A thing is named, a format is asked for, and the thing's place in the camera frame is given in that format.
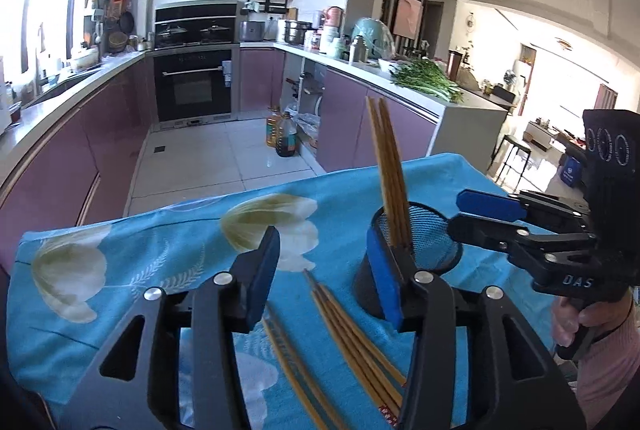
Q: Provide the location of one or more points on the steel thermos bottle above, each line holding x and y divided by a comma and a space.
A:
357, 50

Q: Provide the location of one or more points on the light wooden chopstick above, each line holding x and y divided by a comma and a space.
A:
392, 170
406, 220
379, 160

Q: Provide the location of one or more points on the black bar stool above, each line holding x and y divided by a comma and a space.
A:
515, 145

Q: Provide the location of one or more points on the black mesh utensil holder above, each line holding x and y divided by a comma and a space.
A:
440, 250

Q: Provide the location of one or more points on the black frying pan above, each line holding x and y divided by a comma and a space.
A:
127, 23

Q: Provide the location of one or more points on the woven bamboo basket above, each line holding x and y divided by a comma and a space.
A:
118, 43

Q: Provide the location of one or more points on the clear plastic bag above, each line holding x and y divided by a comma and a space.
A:
306, 128

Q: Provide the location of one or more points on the black integrated stove oven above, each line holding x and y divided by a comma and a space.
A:
192, 80

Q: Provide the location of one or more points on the brown travel tumbler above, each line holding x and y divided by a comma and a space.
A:
455, 64

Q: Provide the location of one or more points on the grey countertop appliance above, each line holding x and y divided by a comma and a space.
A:
252, 31

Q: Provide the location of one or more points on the person's right hand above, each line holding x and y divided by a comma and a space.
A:
562, 322

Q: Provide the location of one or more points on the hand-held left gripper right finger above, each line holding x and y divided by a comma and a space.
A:
385, 280

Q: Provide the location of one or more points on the pink wall picture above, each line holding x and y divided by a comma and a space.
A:
407, 15

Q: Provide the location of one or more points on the orange hanging kitchen tool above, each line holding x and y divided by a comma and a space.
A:
116, 6

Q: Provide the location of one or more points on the steel stockpot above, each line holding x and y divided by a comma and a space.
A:
297, 33

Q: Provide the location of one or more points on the blue floral tablecloth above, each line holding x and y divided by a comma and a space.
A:
150, 260

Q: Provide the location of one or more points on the pink kitchen base cabinets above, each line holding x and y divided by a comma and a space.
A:
60, 160
350, 120

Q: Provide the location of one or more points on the wall clock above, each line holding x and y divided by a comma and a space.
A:
471, 23

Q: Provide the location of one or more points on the bunch of wooden chopsticks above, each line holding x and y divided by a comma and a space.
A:
357, 350

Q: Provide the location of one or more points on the dark sauce bottle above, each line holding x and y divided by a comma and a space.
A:
286, 138

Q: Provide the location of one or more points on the white ceramic pot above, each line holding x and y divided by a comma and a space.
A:
84, 59

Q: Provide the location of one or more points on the small steel kettle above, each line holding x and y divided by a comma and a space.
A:
143, 44

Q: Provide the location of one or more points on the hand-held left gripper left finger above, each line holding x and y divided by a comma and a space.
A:
262, 277

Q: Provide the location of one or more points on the bunch of green vegetables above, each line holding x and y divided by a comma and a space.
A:
425, 78

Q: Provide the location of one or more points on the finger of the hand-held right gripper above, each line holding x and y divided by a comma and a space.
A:
480, 230
490, 205

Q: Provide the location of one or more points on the mint green air fryer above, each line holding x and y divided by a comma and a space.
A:
375, 38

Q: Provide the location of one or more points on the white plastic canister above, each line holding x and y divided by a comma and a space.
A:
329, 40

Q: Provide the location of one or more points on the glass-lidded black pot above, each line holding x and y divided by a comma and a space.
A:
172, 33
215, 32

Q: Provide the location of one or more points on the blue bin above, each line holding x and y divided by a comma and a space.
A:
571, 171

